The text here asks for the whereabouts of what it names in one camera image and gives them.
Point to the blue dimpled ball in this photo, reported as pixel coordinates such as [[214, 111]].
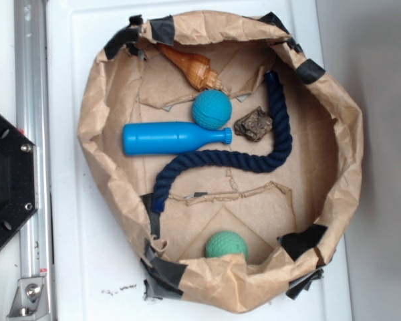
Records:
[[211, 109]]

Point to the brown rough rock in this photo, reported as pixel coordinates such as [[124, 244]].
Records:
[[254, 125]]

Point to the blue plastic bottle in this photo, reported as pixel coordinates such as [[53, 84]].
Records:
[[169, 138]]

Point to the green dimpled ball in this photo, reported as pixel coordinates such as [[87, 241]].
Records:
[[225, 243]]

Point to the orange spiral seashell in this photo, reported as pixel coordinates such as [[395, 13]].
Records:
[[196, 68]]

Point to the brown paper bag bin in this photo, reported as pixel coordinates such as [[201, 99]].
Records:
[[290, 196]]

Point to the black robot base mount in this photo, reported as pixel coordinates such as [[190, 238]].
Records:
[[18, 199]]

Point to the aluminium extrusion rail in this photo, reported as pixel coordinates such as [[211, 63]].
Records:
[[35, 237]]

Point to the metal corner bracket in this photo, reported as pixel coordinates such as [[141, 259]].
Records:
[[31, 301]]

